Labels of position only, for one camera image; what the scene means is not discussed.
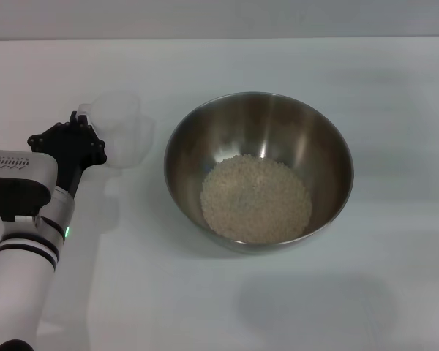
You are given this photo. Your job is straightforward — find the silver black wrist camera box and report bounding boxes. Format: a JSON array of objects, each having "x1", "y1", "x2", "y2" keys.
[{"x1": 0, "y1": 148, "x2": 58, "y2": 222}]

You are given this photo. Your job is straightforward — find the stainless steel bowl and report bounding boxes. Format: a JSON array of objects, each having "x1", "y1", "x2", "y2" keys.
[{"x1": 163, "y1": 91, "x2": 355, "y2": 255}]

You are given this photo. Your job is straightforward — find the clear plastic measuring cup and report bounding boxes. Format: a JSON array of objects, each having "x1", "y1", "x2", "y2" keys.
[{"x1": 76, "y1": 93, "x2": 157, "y2": 170}]

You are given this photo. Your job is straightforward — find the white rice grains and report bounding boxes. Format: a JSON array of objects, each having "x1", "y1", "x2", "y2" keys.
[{"x1": 200, "y1": 154, "x2": 313, "y2": 244}]

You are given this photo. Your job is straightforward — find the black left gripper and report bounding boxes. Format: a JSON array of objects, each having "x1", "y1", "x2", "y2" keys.
[{"x1": 26, "y1": 110, "x2": 108, "y2": 199}]

